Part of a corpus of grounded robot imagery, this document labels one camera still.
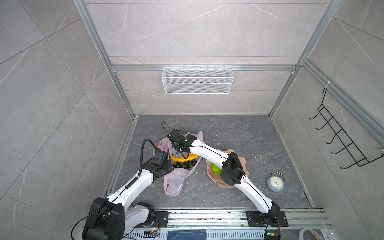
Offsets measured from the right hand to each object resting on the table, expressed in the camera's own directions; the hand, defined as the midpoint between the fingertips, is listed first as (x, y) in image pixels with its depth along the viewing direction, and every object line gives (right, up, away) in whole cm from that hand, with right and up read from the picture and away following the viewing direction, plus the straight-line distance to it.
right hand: (174, 147), depth 95 cm
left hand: (-2, -8, -8) cm, 11 cm away
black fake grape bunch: (+7, -10, -5) cm, 13 cm away
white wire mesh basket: (+15, +46, +6) cm, 48 cm away
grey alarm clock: (+58, -18, -13) cm, 63 cm away
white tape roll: (+64, -36, -26) cm, 78 cm away
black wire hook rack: (+80, +1, -36) cm, 88 cm away
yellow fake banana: (+5, -6, -4) cm, 9 cm away
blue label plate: (+10, -37, -26) cm, 46 cm away
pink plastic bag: (+2, -16, -15) cm, 22 cm away
